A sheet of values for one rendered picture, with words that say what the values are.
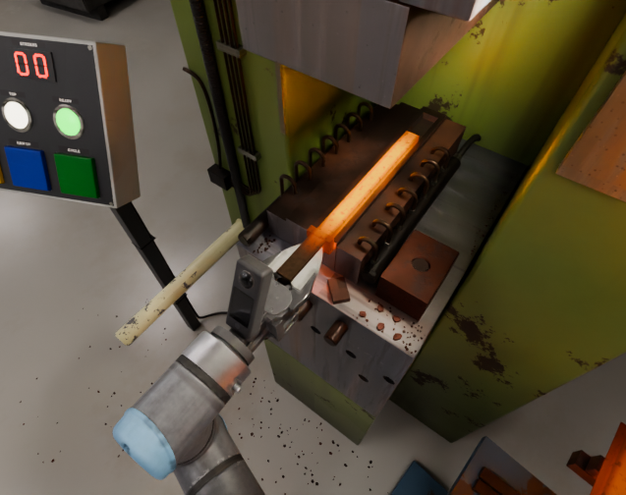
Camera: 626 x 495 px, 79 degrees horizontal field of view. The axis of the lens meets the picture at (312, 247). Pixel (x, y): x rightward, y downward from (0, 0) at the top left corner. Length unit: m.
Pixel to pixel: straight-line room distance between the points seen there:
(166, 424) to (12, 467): 1.33
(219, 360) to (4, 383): 1.50
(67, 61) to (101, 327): 1.27
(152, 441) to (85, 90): 0.56
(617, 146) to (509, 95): 0.44
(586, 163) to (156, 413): 0.57
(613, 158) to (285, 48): 0.37
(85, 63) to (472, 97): 0.74
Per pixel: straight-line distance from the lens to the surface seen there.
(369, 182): 0.71
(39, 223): 2.37
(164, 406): 0.52
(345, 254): 0.63
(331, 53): 0.43
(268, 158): 0.85
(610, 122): 0.50
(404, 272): 0.63
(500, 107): 0.94
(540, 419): 1.74
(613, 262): 0.64
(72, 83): 0.79
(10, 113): 0.88
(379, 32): 0.39
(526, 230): 0.63
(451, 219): 0.81
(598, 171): 0.53
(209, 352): 0.53
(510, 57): 0.89
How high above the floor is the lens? 1.50
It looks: 55 degrees down
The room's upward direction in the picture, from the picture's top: straight up
